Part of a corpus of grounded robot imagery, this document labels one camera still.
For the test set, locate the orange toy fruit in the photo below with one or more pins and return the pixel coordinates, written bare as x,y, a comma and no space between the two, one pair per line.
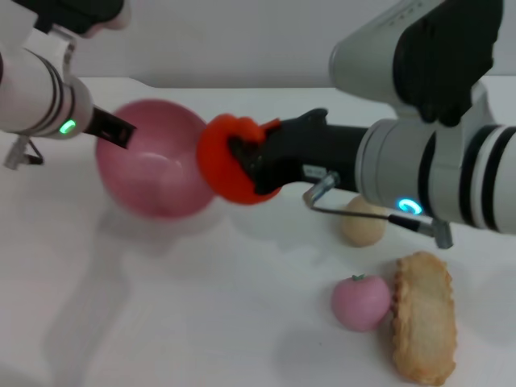
217,161

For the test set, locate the pink plastic bowl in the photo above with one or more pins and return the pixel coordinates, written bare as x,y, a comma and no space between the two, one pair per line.
149,181

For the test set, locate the golden fried pastry toy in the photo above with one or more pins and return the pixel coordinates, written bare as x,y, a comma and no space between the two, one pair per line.
423,322

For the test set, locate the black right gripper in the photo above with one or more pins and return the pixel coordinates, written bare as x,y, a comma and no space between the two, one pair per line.
314,149

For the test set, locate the beige toy potato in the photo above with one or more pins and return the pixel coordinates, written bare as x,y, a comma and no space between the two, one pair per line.
363,230

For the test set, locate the pink toy peach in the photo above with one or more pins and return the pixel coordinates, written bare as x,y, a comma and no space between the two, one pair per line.
359,303

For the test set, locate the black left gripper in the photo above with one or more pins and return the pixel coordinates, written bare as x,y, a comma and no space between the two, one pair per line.
101,123

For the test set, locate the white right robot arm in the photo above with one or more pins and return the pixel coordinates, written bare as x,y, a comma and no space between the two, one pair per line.
443,121

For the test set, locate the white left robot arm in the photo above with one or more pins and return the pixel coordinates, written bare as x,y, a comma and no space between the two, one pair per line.
36,92

